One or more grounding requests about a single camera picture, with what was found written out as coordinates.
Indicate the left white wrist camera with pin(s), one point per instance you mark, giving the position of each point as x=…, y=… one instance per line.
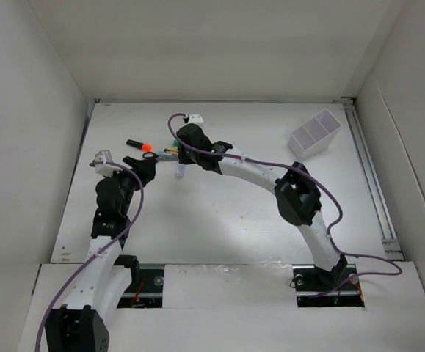
x=102, y=161

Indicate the black handled scissors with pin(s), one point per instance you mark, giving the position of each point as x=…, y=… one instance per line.
x=160, y=156

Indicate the white three-compartment container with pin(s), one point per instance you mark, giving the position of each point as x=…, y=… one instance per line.
x=315, y=135

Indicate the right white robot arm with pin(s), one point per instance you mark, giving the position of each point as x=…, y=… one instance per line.
x=297, y=197

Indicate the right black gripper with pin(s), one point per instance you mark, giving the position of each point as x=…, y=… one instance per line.
x=184, y=156

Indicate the yellow black utility knife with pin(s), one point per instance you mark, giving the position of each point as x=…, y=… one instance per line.
x=171, y=151

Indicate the orange highlighter marker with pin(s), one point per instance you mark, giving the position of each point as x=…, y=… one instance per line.
x=139, y=145

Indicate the aluminium side rail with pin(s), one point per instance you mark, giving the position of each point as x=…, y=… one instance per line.
x=388, y=235

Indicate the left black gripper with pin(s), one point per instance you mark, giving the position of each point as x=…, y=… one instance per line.
x=143, y=171

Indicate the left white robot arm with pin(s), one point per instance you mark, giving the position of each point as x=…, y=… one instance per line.
x=76, y=319

